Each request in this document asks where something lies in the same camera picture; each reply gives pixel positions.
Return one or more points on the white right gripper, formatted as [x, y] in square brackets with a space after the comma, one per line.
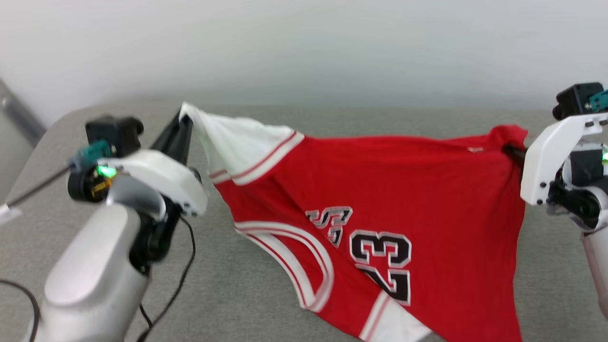
[546, 152]

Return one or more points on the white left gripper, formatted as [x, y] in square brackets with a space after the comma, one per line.
[166, 175]

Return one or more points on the red basketball jersey number 23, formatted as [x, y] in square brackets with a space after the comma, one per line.
[427, 190]

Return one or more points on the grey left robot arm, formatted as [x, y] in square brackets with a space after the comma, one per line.
[90, 275]

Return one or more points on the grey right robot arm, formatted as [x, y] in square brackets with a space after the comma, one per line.
[598, 266]

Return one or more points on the grey fabric sofa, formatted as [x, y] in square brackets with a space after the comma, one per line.
[237, 294]

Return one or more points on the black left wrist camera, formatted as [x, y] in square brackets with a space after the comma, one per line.
[116, 133]

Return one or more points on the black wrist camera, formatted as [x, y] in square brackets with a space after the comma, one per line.
[116, 133]
[574, 99]

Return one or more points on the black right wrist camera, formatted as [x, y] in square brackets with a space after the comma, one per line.
[574, 99]

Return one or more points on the teal left camera connector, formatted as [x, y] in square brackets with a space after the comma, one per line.
[92, 152]

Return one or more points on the teal camera connector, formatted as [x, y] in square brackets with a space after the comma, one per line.
[599, 99]
[92, 152]

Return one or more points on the teal right camera connector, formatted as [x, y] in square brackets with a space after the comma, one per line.
[599, 99]

